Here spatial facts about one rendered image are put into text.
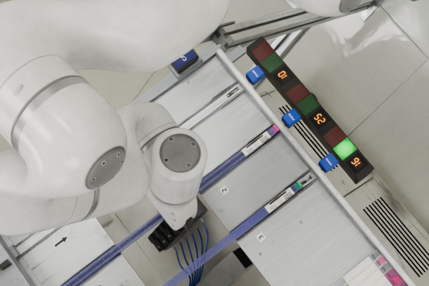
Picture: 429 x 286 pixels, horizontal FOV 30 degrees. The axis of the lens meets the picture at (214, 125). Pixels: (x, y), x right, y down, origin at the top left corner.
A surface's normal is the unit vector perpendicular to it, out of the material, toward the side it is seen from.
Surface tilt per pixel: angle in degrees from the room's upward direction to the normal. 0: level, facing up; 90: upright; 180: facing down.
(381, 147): 0
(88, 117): 72
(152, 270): 0
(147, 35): 52
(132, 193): 95
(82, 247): 47
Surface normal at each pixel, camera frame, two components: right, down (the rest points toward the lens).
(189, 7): 0.58, 0.00
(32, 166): -0.73, 0.30
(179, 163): 0.10, -0.34
